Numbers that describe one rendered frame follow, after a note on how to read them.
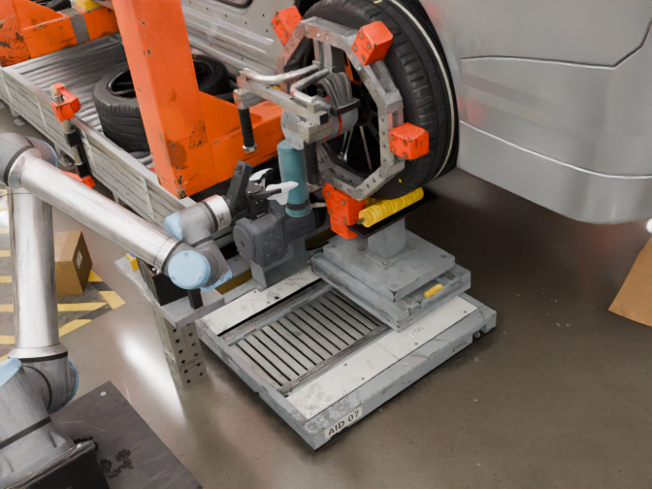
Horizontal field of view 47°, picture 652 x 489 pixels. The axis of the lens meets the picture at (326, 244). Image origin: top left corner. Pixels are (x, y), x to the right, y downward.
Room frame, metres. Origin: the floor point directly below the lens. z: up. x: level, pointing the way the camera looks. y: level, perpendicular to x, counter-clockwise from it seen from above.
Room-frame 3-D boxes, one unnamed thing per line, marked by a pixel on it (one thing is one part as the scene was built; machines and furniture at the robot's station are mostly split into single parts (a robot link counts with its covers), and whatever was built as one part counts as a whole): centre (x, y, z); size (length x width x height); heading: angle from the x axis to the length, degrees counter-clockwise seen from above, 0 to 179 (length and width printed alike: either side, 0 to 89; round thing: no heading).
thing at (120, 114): (3.53, 0.72, 0.39); 0.66 x 0.66 x 0.24
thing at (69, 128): (3.35, 1.16, 0.30); 0.09 x 0.05 x 0.50; 35
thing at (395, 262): (2.26, -0.22, 0.32); 0.40 x 0.30 x 0.28; 35
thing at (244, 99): (2.18, 0.18, 0.93); 0.09 x 0.05 x 0.05; 125
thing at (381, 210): (2.12, -0.23, 0.51); 0.29 x 0.06 x 0.06; 125
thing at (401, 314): (2.26, -0.22, 0.13); 0.50 x 0.36 x 0.10; 35
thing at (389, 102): (2.16, -0.08, 0.85); 0.54 x 0.07 x 0.54; 35
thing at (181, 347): (1.95, 0.53, 0.21); 0.10 x 0.10 x 0.42; 35
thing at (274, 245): (2.39, 0.13, 0.26); 0.42 x 0.18 x 0.35; 125
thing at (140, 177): (3.45, 1.15, 0.28); 2.47 x 0.09 x 0.22; 35
